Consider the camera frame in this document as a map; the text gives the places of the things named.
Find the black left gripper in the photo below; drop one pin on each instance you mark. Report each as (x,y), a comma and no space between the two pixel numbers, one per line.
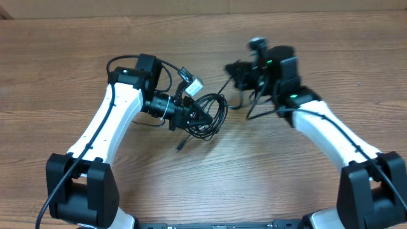
(182,118)

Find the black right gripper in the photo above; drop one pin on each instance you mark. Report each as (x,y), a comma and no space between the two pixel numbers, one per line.
(247,75)

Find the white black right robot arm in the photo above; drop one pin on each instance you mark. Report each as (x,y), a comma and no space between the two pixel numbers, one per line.
(372,189)

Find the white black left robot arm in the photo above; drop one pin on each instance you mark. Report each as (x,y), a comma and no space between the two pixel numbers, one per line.
(81,185)

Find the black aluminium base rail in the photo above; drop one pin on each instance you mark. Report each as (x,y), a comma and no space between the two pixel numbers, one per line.
(222,225)

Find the cardboard back wall panel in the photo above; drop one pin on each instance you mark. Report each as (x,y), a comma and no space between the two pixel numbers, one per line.
(33,9)

